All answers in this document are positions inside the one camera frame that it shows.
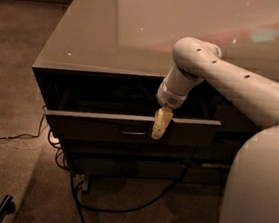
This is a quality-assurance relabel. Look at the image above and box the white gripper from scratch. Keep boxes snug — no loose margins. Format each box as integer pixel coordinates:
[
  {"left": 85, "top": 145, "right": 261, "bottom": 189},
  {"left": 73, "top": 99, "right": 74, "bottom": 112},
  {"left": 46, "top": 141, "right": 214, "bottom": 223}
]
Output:
[{"left": 152, "top": 80, "right": 188, "bottom": 140}]

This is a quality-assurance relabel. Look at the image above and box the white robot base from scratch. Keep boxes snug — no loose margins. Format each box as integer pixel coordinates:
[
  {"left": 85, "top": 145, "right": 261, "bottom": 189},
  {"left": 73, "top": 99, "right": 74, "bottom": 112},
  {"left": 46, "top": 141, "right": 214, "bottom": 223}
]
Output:
[{"left": 219, "top": 126, "right": 279, "bottom": 223}]

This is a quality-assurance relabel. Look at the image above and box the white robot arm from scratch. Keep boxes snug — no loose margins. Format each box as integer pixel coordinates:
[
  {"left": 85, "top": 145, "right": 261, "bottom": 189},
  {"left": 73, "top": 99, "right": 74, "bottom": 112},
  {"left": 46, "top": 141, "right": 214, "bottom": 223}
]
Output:
[{"left": 152, "top": 37, "right": 279, "bottom": 140}]

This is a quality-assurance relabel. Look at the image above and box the dark grey drawer cabinet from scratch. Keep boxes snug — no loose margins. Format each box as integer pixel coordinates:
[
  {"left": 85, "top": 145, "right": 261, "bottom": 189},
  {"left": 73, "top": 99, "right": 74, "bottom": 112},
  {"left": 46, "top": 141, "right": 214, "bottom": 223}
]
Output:
[{"left": 33, "top": 0, "right": 279, "bottom": 176}]

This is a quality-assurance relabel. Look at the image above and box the black object on floor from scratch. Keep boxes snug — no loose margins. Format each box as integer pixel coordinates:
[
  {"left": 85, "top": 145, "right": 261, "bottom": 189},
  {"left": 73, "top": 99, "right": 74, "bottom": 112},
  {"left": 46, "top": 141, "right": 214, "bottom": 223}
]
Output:
[{"left": 0, "top": 195, "right": 16, "bottom": 223}]

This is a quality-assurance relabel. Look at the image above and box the thin black cable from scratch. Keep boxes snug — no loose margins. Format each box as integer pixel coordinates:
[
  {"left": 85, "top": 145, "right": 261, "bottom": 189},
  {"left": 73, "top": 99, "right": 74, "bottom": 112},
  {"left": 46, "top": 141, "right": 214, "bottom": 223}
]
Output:
[{"left": 0, "top": 100, "right": 77, "bottom": 172}]

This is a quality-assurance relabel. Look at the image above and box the thick black cable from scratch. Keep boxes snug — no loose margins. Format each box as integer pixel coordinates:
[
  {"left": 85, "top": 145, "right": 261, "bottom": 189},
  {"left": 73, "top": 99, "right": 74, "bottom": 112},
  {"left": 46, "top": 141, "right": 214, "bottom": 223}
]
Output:
[{"left": 63, "top": 135, "right": 196, "bottom": 223}]

